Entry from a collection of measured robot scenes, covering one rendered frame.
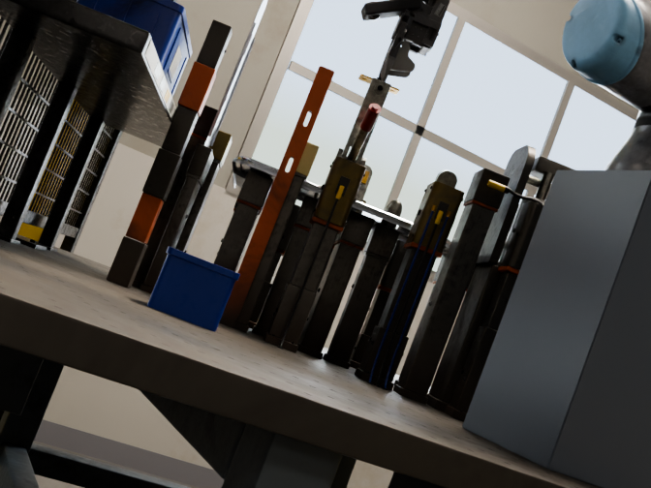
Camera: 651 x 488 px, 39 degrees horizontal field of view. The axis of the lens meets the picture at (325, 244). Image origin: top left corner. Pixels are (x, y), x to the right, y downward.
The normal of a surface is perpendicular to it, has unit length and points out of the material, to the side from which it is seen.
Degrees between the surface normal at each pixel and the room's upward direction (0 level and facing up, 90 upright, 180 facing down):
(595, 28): 97
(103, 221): 90
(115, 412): 90
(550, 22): 90
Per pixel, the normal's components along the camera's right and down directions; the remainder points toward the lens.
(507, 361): -0.84, -0.36
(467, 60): 0.40, 0.07
